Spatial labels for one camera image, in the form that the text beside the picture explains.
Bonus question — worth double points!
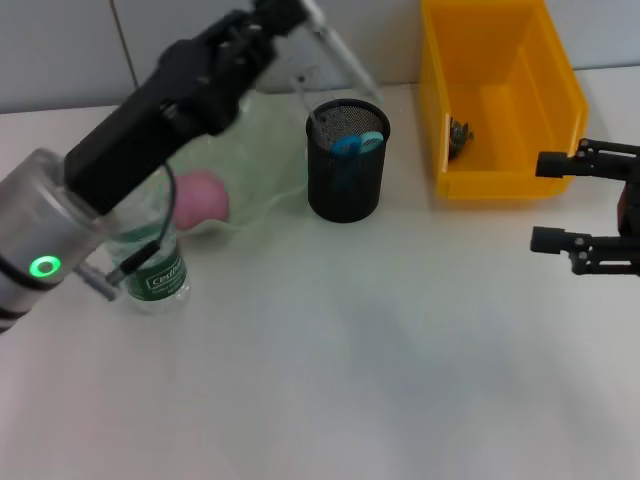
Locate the yellow plastic bin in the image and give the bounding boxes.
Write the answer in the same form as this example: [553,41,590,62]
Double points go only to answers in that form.
[418,0,590,201]

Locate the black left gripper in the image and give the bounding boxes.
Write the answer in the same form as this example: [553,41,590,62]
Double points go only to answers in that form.
[63,0,307,215]

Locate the green glass fruit bowl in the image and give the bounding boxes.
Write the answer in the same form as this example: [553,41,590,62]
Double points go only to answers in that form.
[169,84,309,236]

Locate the left gripper cable with connector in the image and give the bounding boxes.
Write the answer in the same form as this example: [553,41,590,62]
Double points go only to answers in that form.
[74,169,180,302]

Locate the clear water bottle green label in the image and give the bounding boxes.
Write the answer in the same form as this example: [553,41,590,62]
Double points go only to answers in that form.
[102,167,193,315]

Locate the silver ballpoint pen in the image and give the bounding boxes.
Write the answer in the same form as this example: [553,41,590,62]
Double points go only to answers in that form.
[299,0,385,104]

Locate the transparent plastic ruler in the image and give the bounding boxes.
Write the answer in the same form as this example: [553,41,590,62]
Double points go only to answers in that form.
[292,67,341,146]

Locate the pink toy peach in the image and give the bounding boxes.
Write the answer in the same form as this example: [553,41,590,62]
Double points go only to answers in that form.
[172,169,232,233]

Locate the blue scissors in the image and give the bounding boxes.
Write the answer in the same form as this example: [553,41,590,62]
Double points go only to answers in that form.
[329,130,385,194]

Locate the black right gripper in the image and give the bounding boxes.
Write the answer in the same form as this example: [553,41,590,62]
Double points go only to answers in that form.
[529,138,640,277]

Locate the black mesh pen holder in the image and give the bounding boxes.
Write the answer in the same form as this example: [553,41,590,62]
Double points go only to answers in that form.
[305,98,391,224]

